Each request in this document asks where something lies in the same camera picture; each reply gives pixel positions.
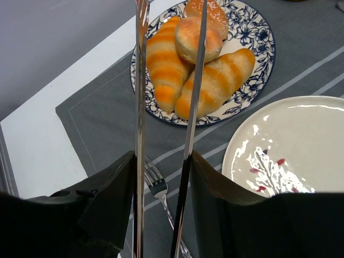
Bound aluminium table frame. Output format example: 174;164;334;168
0;128;19;197

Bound grey striped placemat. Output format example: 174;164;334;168
56;1;343;257

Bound blue floral plate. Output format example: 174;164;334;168
130;1;276;126

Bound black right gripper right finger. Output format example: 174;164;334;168
190;152;343;257

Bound cream and pink plate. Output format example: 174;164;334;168
221;96;343;197

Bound sesame bread bun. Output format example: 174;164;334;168
183;0;228;40

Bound silver fork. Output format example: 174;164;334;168
144;155;192;258

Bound metal tongs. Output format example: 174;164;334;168
132;1;207;257

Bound striped croissant right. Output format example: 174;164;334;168
174;48;256;120

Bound round bread bun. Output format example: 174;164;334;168
175;17;223;64

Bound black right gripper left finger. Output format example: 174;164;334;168
1;151;135;257

